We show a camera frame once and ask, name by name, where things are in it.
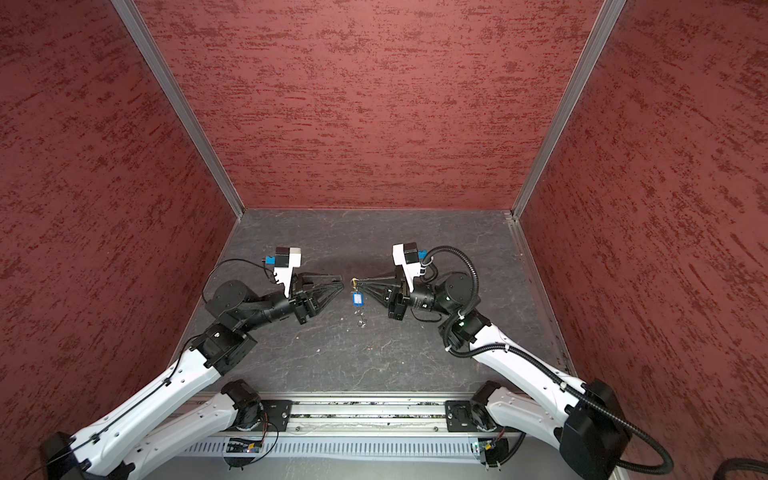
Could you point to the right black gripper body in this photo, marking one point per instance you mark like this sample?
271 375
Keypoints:
400 305

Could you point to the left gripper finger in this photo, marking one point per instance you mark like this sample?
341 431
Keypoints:
321 295
308 279

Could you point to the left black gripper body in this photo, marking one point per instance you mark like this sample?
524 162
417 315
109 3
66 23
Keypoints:
302 307

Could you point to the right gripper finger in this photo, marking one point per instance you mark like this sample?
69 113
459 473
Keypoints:
380 292
384 281

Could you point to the blue key tag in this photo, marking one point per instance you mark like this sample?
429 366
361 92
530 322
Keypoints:
357 297

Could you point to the small keys bunch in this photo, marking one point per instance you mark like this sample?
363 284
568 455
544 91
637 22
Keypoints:
360 318

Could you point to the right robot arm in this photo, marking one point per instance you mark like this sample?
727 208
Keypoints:
581 420

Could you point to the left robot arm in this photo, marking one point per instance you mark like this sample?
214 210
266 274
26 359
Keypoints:
138 435

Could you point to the left circuit board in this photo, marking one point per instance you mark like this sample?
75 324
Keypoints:
244 446

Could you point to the circuit board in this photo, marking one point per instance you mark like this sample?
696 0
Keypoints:
492 452
244 446

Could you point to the right circuit board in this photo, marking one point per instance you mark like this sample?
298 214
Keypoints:
492 452

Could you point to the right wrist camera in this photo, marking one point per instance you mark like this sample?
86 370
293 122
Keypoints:
411 260

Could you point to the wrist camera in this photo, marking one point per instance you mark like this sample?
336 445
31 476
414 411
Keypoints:
282 265
411 260

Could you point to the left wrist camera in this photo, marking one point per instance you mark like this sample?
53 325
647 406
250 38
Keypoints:
282 265

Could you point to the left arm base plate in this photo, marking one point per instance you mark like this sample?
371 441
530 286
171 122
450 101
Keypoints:
275 413

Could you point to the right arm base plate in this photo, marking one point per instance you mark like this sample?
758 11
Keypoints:
459 417

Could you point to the aluminium mounting rail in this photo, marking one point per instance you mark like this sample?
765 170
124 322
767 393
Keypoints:
396 415

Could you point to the white slotted cable duct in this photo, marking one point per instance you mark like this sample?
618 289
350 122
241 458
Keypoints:
439 449

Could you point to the left aluminium corner post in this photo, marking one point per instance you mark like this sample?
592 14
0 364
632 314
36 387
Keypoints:
138 30

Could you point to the aluminium corner post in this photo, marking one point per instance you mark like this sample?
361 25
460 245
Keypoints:
603 26
138 30

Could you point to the right aluminium corner post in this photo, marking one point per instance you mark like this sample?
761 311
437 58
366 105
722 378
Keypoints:
603 26

